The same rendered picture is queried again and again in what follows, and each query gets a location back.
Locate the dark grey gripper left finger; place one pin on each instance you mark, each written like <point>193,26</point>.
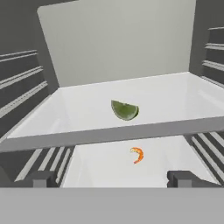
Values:
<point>43,178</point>

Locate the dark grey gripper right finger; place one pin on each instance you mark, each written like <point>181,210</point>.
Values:
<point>180,178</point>

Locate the green lemon wedge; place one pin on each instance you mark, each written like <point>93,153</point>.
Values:
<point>124,110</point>

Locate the white fridge shelf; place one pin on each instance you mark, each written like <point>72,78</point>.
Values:
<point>122,110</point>

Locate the grey fridge interior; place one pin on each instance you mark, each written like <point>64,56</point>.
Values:
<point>110,43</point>

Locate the orange shrimp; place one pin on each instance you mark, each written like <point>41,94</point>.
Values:
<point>138,154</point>

